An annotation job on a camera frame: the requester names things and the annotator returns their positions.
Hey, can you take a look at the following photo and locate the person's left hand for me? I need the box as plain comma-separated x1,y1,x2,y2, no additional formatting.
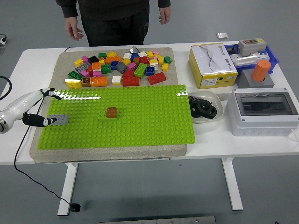
158,6,171,25

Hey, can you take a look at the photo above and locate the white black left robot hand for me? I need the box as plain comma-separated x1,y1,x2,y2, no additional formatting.
0,88,63,128

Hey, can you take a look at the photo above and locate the person's right hand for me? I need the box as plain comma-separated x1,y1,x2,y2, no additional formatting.
64,16,84,42

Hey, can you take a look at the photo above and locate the grey long toy brick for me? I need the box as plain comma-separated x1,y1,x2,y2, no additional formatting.
74,63,91,73
47,114,70,126

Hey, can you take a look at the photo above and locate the dark green long toy brick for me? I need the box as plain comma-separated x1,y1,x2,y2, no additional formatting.
67,70,84,81

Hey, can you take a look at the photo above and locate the orange long toy brick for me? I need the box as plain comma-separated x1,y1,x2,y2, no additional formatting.
104,56,122,65
90,77,108,88

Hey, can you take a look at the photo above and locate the yellow curved toy brick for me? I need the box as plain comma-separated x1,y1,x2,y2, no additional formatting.
64,78,83,89

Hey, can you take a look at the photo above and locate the lime long toy brick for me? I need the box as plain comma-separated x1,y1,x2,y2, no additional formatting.
134,63,148,78

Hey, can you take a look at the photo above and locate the dark grey toy brick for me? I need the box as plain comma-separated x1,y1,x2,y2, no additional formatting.
116,62,128,74

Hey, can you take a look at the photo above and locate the red long toy brick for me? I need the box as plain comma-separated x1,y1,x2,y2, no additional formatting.
122,77,140,87
148,72,167,85

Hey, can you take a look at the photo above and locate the lime green toy brick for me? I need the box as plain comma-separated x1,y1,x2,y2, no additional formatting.
98,111,119,122

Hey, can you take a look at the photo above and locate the brown square toy brick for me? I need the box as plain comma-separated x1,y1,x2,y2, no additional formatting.
106,107,118,119

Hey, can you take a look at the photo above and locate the green studded baseplate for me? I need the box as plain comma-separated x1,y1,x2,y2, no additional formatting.
37,84,196,150

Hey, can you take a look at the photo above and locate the person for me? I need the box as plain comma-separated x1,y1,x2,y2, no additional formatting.
55,0,172,47

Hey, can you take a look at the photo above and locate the white table leg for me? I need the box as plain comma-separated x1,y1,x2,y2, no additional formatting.
221,158,244,211
57,162,79,217

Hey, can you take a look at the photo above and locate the yellow white carton box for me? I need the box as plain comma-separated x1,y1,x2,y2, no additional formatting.
188,42,239,90

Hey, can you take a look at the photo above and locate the white shallow dish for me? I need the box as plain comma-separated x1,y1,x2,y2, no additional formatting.
188,90,224,124

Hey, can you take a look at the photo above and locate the white power strip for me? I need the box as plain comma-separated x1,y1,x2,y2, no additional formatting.
230,54,256,66

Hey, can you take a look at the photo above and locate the white distribution box clear lid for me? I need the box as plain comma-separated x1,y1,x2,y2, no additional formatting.
226,87,299,137

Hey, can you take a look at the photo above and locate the grey square block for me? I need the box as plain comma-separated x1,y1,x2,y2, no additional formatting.
237,69,275,89

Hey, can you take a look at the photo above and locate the white circuit breaker row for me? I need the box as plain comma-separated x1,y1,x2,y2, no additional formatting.
253,50,269,62

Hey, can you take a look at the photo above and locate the large black hex nut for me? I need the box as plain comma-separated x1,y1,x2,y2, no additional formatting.
197,100,218,119

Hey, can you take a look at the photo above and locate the grey-brown table mat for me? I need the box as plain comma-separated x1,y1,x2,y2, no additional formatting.
29,47,189,164

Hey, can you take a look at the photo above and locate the orange cylinder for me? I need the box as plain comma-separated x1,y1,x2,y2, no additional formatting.
251,59,272,83

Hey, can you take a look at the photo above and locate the blue plastic bin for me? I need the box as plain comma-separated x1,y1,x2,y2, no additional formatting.
224,43,280,75

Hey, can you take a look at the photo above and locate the grey metal panel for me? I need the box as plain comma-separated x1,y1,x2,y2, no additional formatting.
99,216,217,224

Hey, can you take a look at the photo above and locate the grey switch box red button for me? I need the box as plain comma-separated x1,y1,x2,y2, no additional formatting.
238,38,267,57

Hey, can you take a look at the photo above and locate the black power cord with plug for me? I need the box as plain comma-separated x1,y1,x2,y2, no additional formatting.
14,46,81,213

